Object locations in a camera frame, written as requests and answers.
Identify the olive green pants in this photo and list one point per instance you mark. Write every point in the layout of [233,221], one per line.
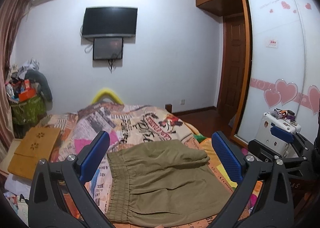
[163,183]

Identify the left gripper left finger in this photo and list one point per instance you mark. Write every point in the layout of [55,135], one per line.
[47,206]

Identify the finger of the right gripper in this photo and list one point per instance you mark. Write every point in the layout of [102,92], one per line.
[281,134]

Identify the white wall socket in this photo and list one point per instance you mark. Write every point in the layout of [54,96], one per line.
[182,102]

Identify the orange box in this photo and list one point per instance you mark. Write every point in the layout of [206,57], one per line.
[27,94]

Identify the items on suitcase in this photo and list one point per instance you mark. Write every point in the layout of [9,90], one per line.
[284,114]

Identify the striped pink curtain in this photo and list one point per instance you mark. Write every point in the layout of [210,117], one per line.
[11,16]

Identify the grey plush toy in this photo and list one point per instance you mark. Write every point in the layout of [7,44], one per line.
[43,88]

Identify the black wall television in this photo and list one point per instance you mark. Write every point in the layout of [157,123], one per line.
[102,22]

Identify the green storage basket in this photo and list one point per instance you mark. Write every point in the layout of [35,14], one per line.
[29,111]

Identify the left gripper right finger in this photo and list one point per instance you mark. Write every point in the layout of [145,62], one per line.
[274,206]

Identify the small black wall monitor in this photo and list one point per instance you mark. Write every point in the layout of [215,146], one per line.
[108,49]

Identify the newspaper print quilt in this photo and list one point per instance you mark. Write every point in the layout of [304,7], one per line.
[127,126]

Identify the brown wooden door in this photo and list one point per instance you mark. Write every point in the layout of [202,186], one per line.
[233,65]

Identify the yellow bed headboard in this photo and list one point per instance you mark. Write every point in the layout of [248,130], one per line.
[106,93]

